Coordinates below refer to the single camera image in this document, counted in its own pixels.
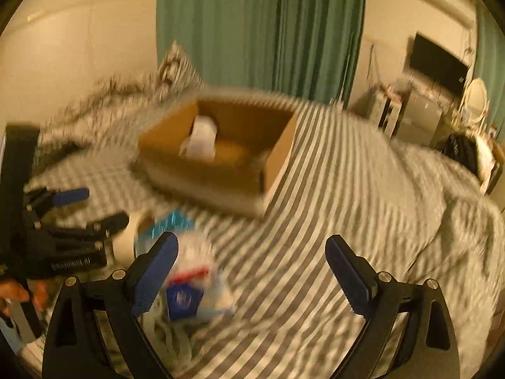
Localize left hand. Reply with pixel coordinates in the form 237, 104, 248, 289
0, 279, 51, 316

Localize grey mini fridge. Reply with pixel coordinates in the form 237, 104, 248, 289
395, 91, 443, 146

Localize grey checkered bed cover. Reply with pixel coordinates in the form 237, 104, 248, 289
23, 86, 505, 379

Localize black jacket on chair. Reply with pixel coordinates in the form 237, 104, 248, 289
435, 133, 497, 193

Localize blue white packet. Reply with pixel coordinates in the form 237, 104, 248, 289
165, 267, 211, 321

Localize green side curtain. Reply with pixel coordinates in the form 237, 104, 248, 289
474, 4, 505, 143

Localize white suitcase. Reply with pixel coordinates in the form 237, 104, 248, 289
368, 88, 402, 138

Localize black wall television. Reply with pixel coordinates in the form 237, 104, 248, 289
409, 33, 469, 98

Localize checkered pillow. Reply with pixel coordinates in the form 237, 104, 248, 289
157, 41, 205, 98

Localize white tape roll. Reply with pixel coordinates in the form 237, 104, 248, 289
112, 210, 154, 269

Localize brown cardboard box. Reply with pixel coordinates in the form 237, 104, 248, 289
138, 96, 297, 218

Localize teal blister pack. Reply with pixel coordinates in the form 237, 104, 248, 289
134, 210, 195, 255

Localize white round vanity mirror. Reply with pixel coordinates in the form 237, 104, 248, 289
460, 78, 489, 127

